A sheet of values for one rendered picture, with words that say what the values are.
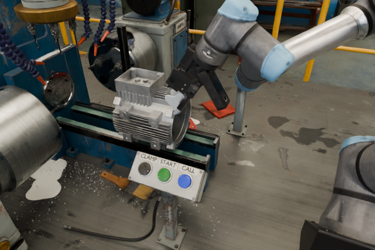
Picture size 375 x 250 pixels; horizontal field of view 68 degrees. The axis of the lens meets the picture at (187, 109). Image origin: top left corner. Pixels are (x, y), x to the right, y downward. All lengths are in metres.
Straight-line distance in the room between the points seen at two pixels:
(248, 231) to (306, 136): 0.54
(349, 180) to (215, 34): 0.45
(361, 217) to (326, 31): 0.44
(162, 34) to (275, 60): 0.79
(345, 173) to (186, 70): 0.45
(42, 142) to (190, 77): 0.43
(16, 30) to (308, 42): 0.96
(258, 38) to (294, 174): 0.61
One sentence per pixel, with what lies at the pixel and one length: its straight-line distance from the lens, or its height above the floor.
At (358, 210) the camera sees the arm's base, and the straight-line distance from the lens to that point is 0.74.
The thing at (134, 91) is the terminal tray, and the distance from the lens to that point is 0.85.
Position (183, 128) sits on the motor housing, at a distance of 0.96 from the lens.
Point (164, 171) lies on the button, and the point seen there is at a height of 1.08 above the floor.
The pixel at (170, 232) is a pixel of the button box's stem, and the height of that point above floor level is 0.84.
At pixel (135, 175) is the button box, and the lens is 0.67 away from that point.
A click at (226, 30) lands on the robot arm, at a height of 1.35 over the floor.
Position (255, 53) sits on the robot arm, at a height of 1.32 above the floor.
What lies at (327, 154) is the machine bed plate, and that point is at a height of 0.80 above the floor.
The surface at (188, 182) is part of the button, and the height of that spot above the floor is 1.07.
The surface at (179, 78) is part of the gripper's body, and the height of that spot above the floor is 1.22.
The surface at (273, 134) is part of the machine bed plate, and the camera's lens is 1.23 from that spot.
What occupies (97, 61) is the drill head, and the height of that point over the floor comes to 1.07.
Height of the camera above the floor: 1.53
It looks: 33 degrees down
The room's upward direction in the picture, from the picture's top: straight up
